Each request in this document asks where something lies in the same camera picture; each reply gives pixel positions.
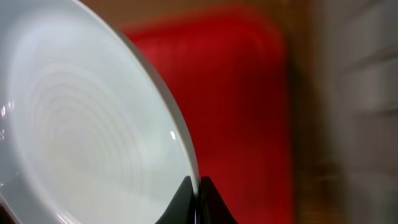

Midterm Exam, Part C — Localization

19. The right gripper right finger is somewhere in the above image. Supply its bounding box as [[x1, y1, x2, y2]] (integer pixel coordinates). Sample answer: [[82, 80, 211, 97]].
[[198, 176, 238, 224]]

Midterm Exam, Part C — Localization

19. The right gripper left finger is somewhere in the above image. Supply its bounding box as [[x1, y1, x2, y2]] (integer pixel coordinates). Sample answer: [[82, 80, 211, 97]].
[[155, 176, 196, 224]]

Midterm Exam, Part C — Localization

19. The light blue plate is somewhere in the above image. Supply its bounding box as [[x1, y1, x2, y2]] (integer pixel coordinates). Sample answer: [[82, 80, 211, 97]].
[[1, 0, 199, 223]]

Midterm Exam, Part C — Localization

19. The grey dishwasher rack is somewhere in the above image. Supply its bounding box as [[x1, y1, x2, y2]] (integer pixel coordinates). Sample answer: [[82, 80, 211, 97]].
[[314, 0, 397, 223]]

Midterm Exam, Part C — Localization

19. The red serving tray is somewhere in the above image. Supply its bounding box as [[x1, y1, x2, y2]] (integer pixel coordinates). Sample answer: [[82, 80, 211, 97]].
[[120, 4, 294, 223]]

